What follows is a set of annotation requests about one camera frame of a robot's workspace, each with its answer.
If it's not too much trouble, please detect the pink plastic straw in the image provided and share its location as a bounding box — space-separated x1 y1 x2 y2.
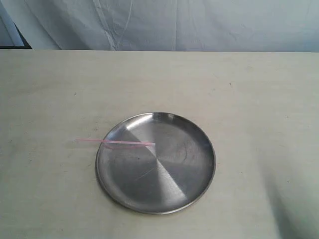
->
76 138 155 146

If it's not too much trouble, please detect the white backdrop cloth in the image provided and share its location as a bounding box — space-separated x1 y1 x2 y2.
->
2 0 319 52

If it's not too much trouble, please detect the round stainless steel plate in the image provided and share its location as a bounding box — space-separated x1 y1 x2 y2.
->
95 112 216 215

